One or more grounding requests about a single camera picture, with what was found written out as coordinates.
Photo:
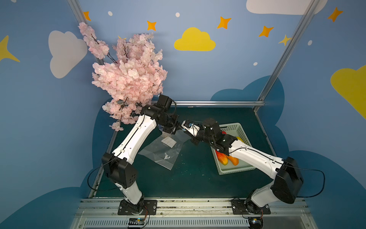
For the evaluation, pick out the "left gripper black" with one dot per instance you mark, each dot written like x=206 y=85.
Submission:
x=174 y=126

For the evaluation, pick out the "clear zip-top bag blue zipper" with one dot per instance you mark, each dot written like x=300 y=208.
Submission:
x=165 y=149

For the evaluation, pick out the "large orange mango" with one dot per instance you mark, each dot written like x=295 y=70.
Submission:
x=234 y=160

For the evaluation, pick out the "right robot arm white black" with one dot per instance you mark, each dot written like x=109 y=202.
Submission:
x=286 y=177

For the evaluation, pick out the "red yellow mango left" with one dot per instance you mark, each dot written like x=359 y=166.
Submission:
x=222 y=158

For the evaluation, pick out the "pink cherry blossom tree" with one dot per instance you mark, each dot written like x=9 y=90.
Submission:
x=132 y=79

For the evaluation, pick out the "right controller board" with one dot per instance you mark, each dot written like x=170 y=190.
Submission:
x=255 y=223

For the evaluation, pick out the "controller board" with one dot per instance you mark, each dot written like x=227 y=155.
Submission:
x=255 y=223
x=135 y=223

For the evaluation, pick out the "left controller board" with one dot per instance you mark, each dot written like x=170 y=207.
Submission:
x=135 y=223

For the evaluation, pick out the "aluminium frame back bar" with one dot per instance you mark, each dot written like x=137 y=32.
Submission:
x=218 y=103

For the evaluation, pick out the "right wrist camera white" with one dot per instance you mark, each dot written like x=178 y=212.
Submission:
x=190 y=128

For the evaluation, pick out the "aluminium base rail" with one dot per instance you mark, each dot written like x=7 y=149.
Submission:
x=191 y=213

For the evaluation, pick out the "aluminium frame left post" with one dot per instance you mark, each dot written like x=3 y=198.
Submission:
x=97 y=48

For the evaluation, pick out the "aluminium frame post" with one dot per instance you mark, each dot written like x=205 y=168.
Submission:
x=97 y=48
x=296 y=36

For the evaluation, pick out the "aluminium frame right post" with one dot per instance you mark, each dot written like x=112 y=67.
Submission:
x=296 y=36

